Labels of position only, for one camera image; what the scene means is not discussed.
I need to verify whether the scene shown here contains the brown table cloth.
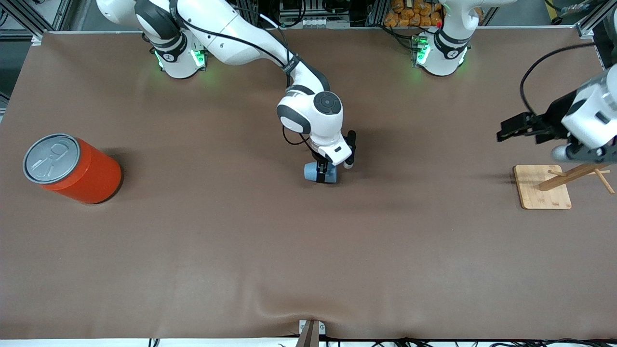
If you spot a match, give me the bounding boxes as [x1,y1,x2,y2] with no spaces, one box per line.
[0,28,617,341]

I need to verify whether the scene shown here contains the orange can with silver lid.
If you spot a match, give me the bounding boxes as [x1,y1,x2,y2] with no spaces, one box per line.
[23,133,122,205]

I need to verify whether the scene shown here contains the light blue plastic cup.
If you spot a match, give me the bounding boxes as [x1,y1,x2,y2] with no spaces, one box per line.
[303,162,337,184]

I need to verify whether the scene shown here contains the aluminium frame strut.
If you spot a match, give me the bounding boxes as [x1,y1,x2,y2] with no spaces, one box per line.
[576,0,617,38]
[7,0,54,40]

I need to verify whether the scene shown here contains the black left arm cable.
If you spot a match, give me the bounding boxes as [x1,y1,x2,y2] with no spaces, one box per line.
[519,42,598,117]

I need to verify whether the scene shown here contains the bag of orange items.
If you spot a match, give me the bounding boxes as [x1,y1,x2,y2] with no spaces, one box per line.
[384,0,443,27]

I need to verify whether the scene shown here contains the metal table clamp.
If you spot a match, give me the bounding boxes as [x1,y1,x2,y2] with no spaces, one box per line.
[298,319,326,347]

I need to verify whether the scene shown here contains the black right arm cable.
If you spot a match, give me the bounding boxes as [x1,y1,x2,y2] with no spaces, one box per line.
[166,0,311,146]

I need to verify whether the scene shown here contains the wooden cup stand with pegs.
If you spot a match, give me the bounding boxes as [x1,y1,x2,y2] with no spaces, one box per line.
[513,161,617,210]

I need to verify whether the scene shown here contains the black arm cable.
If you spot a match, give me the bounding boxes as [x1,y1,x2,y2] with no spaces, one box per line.
[519,42,598,117]
[166,0,311,146]

